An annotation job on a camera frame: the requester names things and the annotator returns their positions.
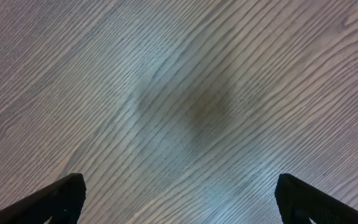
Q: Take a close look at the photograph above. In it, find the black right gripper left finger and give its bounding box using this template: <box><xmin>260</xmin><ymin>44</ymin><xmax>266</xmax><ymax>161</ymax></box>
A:
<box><xmin>0</xmin><ymin>173</ymin><xmax>86</xmax><ymax>224</ymax></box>

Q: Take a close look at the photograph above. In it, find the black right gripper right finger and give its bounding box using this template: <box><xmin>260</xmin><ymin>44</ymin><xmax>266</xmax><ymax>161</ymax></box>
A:
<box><xmin>275</xmin><ymin>174</ymin><xmax>358</xmax><ymax>224</ymax></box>

